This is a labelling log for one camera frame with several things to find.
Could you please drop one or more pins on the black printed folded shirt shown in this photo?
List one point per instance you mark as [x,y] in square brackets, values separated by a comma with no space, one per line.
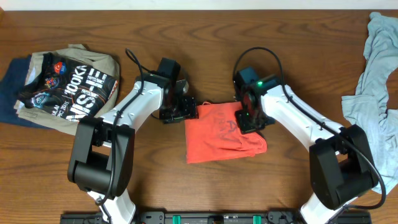
[68,89]

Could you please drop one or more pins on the grey t-shirt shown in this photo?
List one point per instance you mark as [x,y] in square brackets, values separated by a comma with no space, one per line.
[368,106]

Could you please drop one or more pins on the red printed t-shirt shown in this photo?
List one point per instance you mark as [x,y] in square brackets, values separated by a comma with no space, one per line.
[215,135]

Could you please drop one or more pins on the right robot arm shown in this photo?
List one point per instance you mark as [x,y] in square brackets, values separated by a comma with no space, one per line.
[341,164]

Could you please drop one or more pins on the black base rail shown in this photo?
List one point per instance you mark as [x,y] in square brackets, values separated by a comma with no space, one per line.
[276,217]

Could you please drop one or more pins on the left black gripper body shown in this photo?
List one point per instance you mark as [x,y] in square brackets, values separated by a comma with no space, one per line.
[181,109]

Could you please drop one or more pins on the navy folded garment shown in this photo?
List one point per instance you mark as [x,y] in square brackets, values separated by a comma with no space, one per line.
[12,82]

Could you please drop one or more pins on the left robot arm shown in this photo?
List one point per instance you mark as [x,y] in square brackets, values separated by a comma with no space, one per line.
[103,150]

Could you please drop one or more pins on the beige folded garment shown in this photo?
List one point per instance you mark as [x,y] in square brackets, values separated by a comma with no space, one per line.
[102,62]

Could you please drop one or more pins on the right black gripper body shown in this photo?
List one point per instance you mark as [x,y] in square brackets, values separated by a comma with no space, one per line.
[247,123]

